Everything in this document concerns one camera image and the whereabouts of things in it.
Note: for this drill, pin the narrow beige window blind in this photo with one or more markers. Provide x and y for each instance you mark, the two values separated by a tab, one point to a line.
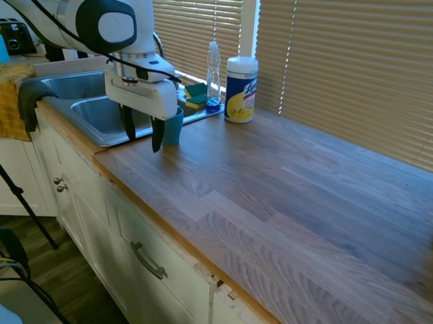
196	29

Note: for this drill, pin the white base cabinet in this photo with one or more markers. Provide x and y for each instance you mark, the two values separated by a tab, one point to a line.
104	218

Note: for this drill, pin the white window frame post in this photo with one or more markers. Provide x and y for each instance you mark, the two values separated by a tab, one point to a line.
250	24

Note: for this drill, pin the black cart frame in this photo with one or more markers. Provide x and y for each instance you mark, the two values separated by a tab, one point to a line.
15	254

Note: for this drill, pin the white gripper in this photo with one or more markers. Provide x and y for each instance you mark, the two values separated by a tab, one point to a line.
144	95

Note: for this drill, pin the stainless steel double sink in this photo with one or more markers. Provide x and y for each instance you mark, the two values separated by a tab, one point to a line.
97	117

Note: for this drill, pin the black tripod leg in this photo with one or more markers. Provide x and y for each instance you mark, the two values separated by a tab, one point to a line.
23	201

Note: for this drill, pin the blue ceramic mug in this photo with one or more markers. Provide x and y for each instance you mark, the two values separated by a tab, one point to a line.
174	128

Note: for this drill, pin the yellow dish towel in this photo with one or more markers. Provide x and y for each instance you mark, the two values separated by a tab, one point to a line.
5	101

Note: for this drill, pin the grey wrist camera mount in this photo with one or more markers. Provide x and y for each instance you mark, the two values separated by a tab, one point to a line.
159	68

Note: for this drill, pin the wide beige window blind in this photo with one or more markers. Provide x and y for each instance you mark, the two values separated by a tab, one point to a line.
354	74

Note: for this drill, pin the black toaster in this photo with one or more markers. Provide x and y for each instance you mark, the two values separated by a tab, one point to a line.
15	37

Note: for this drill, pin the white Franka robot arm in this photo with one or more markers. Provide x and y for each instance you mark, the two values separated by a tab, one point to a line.
111	19

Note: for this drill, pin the clear bottle with blue liquid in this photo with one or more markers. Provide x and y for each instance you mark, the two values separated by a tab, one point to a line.
213	83

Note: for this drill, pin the Lysol wipes canister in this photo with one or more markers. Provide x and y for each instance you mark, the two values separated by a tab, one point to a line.
241	95

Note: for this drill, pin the grey cloth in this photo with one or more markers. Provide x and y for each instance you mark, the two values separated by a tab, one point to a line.
28	98

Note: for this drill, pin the round metal cabinet knob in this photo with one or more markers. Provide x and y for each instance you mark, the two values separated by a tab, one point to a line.
57	180
61	189

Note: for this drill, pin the green and yellow sponge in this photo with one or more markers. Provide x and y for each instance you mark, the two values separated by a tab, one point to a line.
196	102
196	89

